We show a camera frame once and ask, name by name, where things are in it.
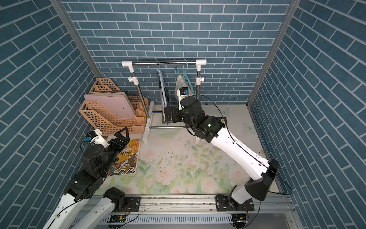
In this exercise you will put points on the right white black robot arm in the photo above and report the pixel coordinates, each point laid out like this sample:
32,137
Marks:
261,171

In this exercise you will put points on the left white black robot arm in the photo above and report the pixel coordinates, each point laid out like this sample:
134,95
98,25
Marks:
97,161

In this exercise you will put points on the green circuit board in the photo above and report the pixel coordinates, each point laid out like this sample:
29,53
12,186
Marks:
118,219

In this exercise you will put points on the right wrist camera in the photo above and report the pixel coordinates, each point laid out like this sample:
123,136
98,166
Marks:
182,96

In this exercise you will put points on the teal plastic hanger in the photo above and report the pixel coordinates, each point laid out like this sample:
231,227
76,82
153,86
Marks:
183,72

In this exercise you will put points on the light blue plastic hanger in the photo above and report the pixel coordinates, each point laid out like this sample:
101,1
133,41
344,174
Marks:
163,93

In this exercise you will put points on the white steel clothes rack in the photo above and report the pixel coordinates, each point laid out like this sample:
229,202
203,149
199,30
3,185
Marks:
194,74

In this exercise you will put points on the black grey checkered mat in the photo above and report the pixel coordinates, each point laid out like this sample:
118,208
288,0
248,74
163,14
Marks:
163,115

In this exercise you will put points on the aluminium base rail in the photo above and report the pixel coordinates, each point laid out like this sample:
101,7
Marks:
200,208

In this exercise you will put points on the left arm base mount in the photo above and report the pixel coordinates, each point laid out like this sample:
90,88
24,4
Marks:
125,203

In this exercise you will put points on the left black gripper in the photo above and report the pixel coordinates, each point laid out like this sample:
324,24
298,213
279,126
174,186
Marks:
121,146

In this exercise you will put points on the plaid cream blue scarf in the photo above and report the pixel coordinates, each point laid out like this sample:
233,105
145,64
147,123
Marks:
180,83

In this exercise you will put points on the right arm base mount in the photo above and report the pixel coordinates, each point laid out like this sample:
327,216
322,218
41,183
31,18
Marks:
225,203

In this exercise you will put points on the dark blue book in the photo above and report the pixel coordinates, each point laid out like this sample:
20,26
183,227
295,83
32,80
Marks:
224,120

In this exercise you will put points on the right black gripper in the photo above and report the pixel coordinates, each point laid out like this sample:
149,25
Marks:
169,113

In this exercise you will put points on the yellow illustrated book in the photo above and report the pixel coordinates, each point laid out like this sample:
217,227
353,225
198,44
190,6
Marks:
127,160

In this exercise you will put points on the orange plastic file organizer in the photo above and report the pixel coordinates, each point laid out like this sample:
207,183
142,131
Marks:
103,119

